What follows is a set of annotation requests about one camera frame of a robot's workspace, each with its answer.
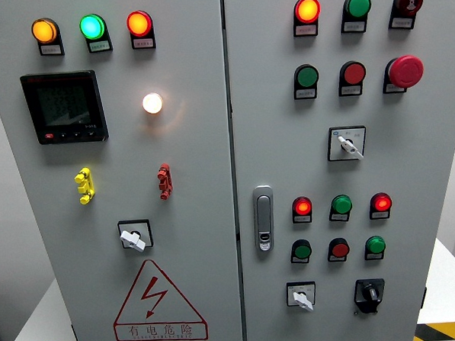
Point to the pale grey cabinet door with lock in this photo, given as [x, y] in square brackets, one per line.
[287, 144]

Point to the dark red buzzer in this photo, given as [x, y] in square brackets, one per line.
[410, 1]

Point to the small label plate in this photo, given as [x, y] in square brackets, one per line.
[99, 46]
[306, 30]
[354, 26]
[374, 256]
[351, 91]
[299, 260]
[393, 88]
[338, 217]
[401, 23]
[306, 94]
[51, 50]
[336, 259]
[302, 219]
[379, 215]
[143, 43]

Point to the black display meter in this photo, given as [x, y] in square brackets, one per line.
[65, 106]

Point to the small red push button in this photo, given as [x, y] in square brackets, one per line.
[340, 249]

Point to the black knob turn switch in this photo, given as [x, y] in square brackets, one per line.
[369, 292]

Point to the small green push button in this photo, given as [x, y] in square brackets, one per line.
[302, 251]

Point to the red orange round lamp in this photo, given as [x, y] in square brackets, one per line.
[307, 10]
[139, 24]

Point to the bright green round lamp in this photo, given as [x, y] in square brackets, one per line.
[92, 27]

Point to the large red stop button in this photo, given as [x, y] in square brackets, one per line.
[406, 71]

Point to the silver door lock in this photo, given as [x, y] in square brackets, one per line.
[263, 214]

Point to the black door hinge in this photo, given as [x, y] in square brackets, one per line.
[424, 297]
[74, 333]

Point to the small red round lamp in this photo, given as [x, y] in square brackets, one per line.
[382, 202]
[302, 207]

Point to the red warning triangle sign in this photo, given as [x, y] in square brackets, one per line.
[159, 330]

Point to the dark green round lamp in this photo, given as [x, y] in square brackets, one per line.
[358, 5]

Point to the white round lamp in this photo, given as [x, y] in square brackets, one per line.
[152, 103]

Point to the yellow round lamp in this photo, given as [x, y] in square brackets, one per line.
[44, 31]

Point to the small green round lamp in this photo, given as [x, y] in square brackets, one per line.
[342, 204]
[376, 244]

